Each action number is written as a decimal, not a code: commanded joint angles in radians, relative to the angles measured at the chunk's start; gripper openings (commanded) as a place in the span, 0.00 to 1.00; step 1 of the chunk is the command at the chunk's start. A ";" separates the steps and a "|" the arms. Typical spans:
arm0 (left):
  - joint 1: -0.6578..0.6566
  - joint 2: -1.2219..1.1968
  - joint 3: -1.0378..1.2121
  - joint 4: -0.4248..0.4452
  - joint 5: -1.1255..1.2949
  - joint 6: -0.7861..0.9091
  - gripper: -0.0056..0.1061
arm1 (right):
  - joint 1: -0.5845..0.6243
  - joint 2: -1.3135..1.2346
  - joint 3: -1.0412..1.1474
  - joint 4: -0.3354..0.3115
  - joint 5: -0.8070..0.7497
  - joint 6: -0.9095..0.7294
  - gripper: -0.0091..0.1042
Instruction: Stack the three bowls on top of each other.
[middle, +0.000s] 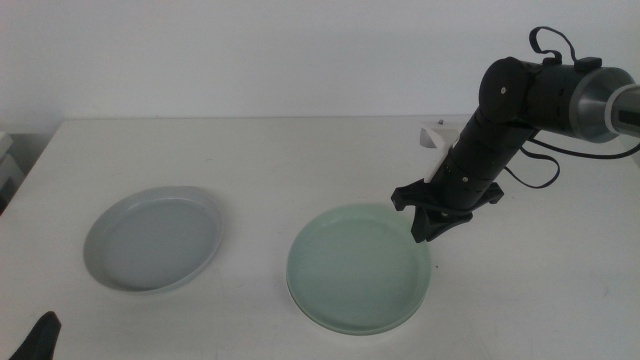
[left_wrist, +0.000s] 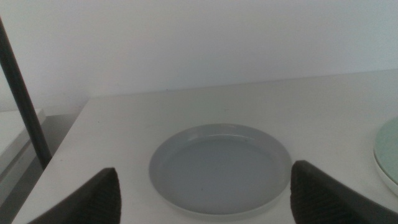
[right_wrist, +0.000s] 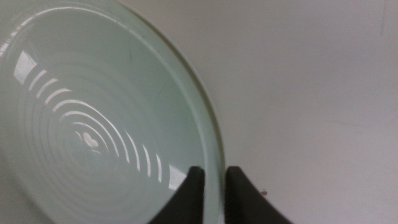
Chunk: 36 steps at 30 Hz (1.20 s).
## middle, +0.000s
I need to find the grey shallow bowl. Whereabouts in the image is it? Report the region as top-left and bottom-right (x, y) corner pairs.
(83, 185), (224, 294)

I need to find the thin black cable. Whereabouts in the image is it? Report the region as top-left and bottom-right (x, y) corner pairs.
(502, 137), (640, 190)

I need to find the black cable loop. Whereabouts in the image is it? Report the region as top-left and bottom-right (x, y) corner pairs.
(528, 25), (604, 71)

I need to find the mint green shallow bowl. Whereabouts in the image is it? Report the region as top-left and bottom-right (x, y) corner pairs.
(285, 202), (432, 337)

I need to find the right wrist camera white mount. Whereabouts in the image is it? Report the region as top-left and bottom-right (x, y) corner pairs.
(419, 118), (461, 184)

